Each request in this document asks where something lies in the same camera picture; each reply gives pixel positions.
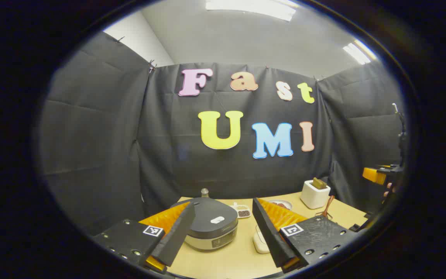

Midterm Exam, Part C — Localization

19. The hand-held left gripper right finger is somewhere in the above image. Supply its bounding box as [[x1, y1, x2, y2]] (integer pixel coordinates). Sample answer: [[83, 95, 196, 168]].
[[252, 198, 357, 274]]

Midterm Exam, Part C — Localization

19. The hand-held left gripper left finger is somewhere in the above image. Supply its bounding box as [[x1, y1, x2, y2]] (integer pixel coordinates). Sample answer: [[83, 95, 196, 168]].
[[93, 201, 196, 274]]

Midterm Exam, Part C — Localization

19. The grey rice cooker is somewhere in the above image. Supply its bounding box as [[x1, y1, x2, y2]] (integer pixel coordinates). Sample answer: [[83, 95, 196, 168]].
[[171, 196, 239, 251]]

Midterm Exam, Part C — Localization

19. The brown wooden spoon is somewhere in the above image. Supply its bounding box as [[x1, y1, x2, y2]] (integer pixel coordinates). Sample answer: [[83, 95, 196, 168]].
[[321, 195, 336, 219]]

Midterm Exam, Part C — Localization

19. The metal wire chopstick holder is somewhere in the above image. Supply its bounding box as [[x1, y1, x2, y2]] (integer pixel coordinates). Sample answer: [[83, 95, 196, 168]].
[[315, 209, 335, 222]]

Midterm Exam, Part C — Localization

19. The round white plate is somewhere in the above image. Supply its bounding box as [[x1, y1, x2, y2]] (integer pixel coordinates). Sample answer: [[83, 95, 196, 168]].
[[268, 199, 293, 211]]

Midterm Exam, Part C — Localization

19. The white divided dish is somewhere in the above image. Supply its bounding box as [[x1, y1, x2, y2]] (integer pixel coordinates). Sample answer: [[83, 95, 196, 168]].
[[233, 202, 252, 219]]

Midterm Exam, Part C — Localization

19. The white toaster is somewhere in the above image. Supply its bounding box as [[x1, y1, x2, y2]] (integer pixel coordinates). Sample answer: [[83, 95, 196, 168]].
[[300, 179, 331, 210]]

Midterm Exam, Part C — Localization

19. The ceiling light panel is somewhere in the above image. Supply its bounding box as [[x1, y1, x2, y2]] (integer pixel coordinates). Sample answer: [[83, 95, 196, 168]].
[[342, 39, 378, 65]]

